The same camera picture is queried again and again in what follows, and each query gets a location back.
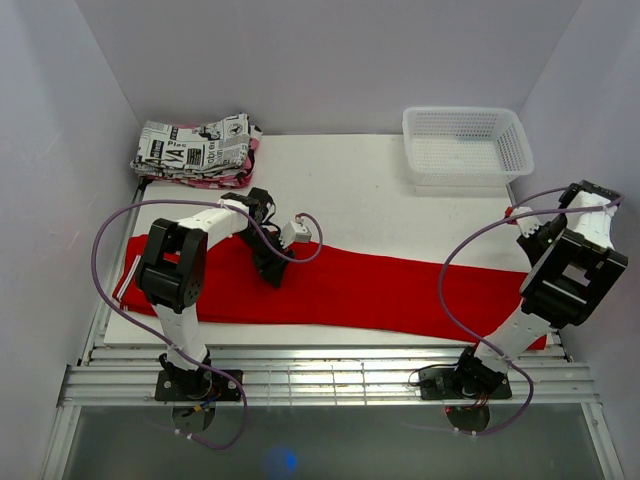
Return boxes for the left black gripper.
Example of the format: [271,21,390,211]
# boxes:
[236,227,295,289]

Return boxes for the red trousers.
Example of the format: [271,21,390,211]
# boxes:
[113,233,549,352]

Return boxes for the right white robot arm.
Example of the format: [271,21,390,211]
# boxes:
[451,180,628,397]

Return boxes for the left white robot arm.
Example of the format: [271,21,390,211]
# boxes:
[135,187,294,400]

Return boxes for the newspaper print folded trousers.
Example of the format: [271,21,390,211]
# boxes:
[129,112,253,180]

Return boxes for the white plastic basket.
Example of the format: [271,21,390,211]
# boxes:
[402,106,534,188]

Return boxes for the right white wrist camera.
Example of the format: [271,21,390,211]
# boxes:
[504,206,541,239]

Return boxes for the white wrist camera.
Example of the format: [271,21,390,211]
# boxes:
[504,206,541,239]
[279,216,312,249]

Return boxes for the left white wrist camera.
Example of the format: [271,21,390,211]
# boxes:
[279,216,312,249]

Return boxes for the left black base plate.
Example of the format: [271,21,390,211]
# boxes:
[154,370,243,403]

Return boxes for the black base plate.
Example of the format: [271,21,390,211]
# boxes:
[154,370,243,403]
[417,366,512,400]

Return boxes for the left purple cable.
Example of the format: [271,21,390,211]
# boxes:
[89,199,325,450]

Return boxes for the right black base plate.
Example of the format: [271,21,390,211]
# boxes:
[417,366,512,400]

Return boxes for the aluminium frame rail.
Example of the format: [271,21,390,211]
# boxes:
[61,186,597,406]

